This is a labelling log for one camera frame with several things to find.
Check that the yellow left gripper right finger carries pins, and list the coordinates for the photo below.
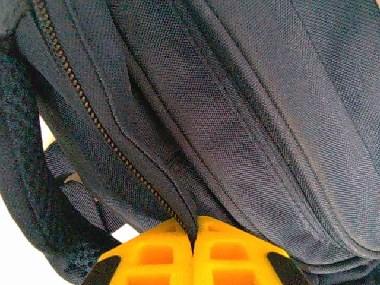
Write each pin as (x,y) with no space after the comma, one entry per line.
(231,255)

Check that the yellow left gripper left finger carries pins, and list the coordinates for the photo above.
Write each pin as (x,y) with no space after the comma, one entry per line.
(154,255)

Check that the navy blue student backpack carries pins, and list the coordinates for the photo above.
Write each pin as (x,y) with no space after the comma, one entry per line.
(237,104)

